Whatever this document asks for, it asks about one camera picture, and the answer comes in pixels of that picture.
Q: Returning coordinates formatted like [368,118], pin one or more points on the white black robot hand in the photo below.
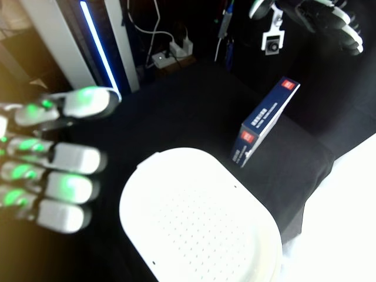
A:
[329,17]
[70,158]

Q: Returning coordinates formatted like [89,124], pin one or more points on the small white adapter box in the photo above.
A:
[161,60]

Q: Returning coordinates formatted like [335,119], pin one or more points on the black table cloth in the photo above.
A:
[191,117]

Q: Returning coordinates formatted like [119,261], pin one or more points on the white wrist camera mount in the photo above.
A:
[273,42]

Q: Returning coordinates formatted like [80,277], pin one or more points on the dark blue cardboard box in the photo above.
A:
[264,123]

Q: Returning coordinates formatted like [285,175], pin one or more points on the white power strip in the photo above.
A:
[182,48]

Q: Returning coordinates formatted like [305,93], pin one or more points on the white panel with blue light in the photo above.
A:
[58,44]

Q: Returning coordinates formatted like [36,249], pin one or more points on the white perforated plastic basket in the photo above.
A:
[199,220]

